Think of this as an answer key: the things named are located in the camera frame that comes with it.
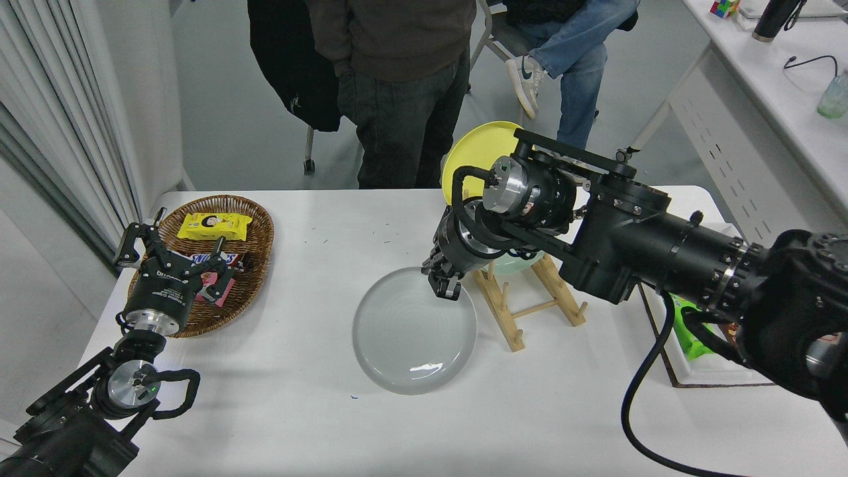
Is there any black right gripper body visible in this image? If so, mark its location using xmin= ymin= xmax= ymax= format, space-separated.
xmin=432 ymin=211 xmax=494 ymax=279

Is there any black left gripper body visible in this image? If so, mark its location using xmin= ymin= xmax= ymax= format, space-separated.
xmin=123 ymin=258 xmax=203 ymax=321

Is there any grey plate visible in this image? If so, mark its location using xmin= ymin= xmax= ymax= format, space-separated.
xmin=352 ymin=267 xmax=478 ymax=396

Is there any mint green plate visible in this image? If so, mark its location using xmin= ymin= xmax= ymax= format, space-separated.
xmin=490 ymin=248 xmax=548 ymax=277

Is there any wooden plate rack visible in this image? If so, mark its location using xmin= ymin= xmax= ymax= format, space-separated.
xmin=457 ymin=189 xmax=589 ymax=352

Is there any yellow plate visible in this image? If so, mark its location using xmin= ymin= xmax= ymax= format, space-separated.
xmin=441 ymin=121 xmax=524 ymax=206

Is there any brown Snickers bar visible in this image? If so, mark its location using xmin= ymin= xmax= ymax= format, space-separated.
xmin=174 ymin=250 xmax=252 ymax=272

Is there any pink snack packet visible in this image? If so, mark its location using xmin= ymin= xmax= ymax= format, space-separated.
xmin=194 ymin=270 xmax=237 ymax=307

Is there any yellow snack packet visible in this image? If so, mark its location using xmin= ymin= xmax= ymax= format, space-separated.
xmin=178 ymin=212 xmax=254 ymax=241

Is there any brown wicker basket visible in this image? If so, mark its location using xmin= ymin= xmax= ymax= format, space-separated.
xmin=128 ymin=194 xmax=276 ymax=339

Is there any standing person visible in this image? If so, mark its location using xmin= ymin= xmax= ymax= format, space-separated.
xmin=305 ymin=0 xmax=478 ymax=189

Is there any white vertical curtain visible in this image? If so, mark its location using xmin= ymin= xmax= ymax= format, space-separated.
xmin=0 ymin=0 xmax=143 ymax=266

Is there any seated person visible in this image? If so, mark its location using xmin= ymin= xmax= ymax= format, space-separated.
xmin=505 ymin=0 xmax=642 ymax=150

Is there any black jacket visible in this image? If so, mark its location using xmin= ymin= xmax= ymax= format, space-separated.
xmin=246 ymin=0 xmax=343 ymax=133

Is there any grey office chair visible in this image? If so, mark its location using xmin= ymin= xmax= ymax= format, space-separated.
xmin=469 ymin=0 xmax=536 ymax=67

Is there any green snack packet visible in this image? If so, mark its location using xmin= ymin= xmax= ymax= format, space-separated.
xmin=669 ymin=295 xmax=717 ymax=362

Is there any white tray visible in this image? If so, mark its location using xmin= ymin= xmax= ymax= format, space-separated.
xmin=639 ymin=222 xmax=776 ymax=388

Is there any brown board under tray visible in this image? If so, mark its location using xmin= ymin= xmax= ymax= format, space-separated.
xmin=637 ymin=285 xmax=772 ymax=390

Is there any black bottle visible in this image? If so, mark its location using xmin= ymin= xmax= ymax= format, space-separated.
xmin=753 ymin=0 xmax=804 ymax=43

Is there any pale green glass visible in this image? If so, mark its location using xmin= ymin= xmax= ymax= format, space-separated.
xmin=817 ymin=73 xmax=848 ymax=121

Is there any silver laptop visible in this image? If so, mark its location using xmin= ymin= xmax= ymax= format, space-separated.
xmin=739 ymin=0 xmax=848 ymax=19

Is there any thin black cable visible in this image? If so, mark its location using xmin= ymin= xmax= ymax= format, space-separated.
xmin=784 ymin=55 xmax=840 ymax=77

